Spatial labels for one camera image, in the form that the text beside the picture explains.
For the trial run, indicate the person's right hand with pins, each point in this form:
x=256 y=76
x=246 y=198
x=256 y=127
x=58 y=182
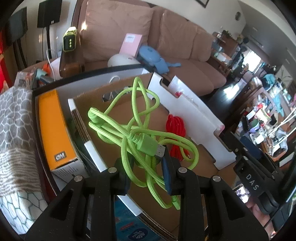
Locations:
x=261 y=217

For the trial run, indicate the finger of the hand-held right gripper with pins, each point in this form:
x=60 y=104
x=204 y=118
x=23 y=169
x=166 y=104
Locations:
x=233 y=143

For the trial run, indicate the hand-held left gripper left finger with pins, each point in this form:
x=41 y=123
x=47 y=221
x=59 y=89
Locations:
x=121 y=185

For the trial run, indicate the cluttered wooden table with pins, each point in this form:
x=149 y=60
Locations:
x=266 y=115

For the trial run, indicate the grey patterned blanket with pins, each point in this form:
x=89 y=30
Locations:
x=16 y=129

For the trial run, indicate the white bag red print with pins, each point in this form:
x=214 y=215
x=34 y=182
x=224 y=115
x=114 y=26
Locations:
x=192 y=102

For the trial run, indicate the blue massager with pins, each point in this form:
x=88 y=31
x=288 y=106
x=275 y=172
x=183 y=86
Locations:
x=150 y=55

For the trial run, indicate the black speaker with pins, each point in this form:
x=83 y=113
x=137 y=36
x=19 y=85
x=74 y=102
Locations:
x=16 y=27
x=49 y=12

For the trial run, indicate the brown sofa cushion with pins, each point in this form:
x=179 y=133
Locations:
x=115 y=30
x=204 y=46
x=178 y=34

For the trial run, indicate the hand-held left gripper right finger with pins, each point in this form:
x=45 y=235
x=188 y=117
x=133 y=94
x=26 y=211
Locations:
x=167 y=178

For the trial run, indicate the white cardboard box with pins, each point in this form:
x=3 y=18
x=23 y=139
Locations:
x=148 y=215

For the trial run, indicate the framed ink painting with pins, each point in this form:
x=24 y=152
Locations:
x=203 y=2

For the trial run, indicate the brown sofa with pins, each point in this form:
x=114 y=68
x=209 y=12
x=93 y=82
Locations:
x=194 y=74

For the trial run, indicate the lime green portable speaker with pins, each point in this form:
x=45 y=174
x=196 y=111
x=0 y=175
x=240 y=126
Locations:
x=69 y=41

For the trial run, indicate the white dome lamp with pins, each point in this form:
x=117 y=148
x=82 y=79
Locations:
x=122 y=60

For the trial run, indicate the pink booklet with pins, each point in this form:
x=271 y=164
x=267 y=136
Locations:
x=130 y=46

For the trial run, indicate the round wall clock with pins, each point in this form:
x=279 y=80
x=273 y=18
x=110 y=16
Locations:
x=238 y=15

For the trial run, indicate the wooden shelf cabinet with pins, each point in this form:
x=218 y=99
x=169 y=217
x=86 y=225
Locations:
x=225 y=46

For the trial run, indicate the smartphone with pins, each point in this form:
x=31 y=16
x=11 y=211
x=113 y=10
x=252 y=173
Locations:
x=240 y=192

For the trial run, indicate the teal hand tool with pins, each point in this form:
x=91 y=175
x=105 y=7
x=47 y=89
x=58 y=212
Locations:
x=44 y=76

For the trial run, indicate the clear plastic packet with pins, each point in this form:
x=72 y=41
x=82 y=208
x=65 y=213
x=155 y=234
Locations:
x=23 y=80

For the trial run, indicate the blue tissue pack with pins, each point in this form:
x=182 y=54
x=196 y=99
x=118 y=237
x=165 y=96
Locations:
x=129 y=227

